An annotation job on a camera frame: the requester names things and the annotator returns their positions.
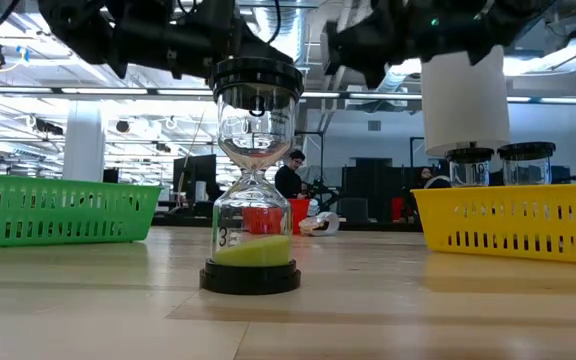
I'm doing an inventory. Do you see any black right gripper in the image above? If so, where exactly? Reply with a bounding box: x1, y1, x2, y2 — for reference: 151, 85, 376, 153
323, 4, 422, 90

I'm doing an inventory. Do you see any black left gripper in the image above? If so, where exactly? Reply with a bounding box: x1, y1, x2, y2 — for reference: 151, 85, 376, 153
165, 7, 293, 80

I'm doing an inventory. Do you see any hourglass marked 10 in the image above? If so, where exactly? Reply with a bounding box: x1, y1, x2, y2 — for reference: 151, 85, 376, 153
444, 147, 496, 189

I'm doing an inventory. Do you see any green sand hourglass marked 3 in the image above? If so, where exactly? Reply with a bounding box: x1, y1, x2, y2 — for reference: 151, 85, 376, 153
496, 141, 558, 187
198, 56, 305, 295

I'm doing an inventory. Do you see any green plastic basket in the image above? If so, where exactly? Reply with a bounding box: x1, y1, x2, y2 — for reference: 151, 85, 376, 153
0, 172, 164, 249

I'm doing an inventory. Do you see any black office chair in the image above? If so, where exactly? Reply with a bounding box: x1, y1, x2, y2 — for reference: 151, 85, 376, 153
337, 197, 369, 224

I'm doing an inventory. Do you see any person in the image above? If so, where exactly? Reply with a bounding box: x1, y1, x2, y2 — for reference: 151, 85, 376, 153
412, 166, 452, 190
274, 148, 315, 200

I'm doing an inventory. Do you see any black computer monitor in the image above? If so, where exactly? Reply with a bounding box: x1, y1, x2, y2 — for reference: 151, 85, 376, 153
172, 153, 218, 201

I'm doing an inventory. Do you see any black cabinet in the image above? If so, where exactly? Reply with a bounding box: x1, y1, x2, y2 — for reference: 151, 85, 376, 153
342, 157, 422, 224

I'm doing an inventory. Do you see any red plastic basket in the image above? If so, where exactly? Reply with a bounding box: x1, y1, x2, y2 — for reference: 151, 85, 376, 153
241, 197, 312, 236

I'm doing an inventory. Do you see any red stool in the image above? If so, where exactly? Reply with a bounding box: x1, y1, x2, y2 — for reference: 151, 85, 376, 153
390, 196, 409, 221

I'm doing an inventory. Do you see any white room column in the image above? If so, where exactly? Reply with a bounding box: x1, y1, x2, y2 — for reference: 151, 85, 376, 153
62, 112, 107, 182

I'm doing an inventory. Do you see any black monitor row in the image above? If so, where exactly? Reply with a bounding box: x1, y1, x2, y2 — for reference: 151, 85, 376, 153
550, 164, 572, 185

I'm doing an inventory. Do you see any yellow plastic basket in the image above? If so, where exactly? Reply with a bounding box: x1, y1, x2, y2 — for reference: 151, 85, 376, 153
410, 182, 576, 266

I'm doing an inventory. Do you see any silver ventilation duct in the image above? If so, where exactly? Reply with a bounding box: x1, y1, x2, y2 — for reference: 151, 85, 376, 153
255, 0, 309, 59

